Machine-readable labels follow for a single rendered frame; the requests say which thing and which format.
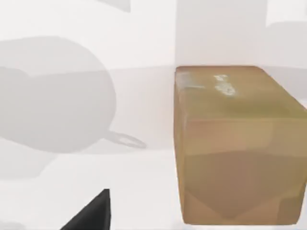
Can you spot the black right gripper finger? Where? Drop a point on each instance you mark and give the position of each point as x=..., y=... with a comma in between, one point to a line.
x=96, y=214

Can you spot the brown rectangular bread loaf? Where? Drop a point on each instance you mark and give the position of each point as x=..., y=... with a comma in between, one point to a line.
x=237, y=148

